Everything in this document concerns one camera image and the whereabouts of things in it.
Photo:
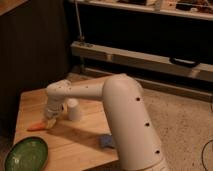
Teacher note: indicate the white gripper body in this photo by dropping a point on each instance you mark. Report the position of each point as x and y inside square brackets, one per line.
[50, 116]

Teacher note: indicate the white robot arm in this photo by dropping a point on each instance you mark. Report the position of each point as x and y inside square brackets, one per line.
[137, 143]

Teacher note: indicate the white paper cup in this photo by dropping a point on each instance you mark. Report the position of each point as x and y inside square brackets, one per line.
[74, 110]

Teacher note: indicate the wooden table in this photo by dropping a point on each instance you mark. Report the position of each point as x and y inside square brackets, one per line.
[73, 146]

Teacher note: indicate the green plate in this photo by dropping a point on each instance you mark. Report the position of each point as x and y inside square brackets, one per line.
[29, 154]

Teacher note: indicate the metal pole stand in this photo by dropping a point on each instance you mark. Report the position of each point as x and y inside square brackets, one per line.
[81, 36]

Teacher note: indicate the long grey case with handle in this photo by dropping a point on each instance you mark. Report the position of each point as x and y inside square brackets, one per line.
[141, 60]

